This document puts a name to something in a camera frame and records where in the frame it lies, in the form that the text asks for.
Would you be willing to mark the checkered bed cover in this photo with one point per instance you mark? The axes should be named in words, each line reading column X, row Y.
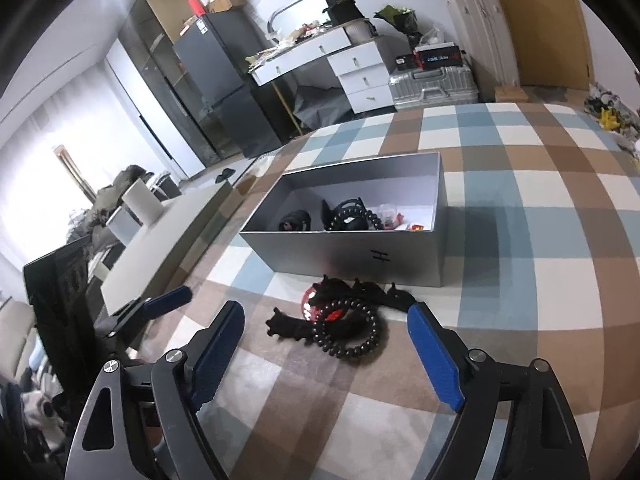
column 542, row 261

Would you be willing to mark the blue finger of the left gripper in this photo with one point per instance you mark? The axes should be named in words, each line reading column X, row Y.
column 160, row 301

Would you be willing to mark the silver aluminium suitcase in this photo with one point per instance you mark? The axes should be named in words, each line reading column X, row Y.
column 450, row 85

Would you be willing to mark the red China pin badge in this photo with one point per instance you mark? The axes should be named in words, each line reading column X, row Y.
column 319, row 295

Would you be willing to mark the white desk with drawers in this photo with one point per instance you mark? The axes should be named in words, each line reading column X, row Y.
column 356, row 59

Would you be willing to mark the glass door cabinet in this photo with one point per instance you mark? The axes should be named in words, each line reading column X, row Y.
column 148, row 36

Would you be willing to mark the black hair claw clip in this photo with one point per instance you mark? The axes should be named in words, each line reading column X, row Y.
column 342, row 320

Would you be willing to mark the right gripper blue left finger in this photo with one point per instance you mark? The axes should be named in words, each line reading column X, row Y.
column 110, row 441

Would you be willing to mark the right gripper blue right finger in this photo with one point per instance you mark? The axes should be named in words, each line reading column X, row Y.
column 542, row 439

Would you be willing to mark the wooden door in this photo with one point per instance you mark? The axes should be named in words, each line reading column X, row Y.
column 551, row 42

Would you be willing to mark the white upright suitcase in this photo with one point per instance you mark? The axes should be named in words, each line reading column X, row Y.
column 484, row 34

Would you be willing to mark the white cylinder bin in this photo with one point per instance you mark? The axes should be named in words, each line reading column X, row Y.
column 143, row 203

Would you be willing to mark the dark grey refrigerator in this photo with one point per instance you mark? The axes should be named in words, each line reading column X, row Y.
column 214, row 50

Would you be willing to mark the grey cardboard box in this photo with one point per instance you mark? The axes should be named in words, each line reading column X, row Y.
column 381, row 220

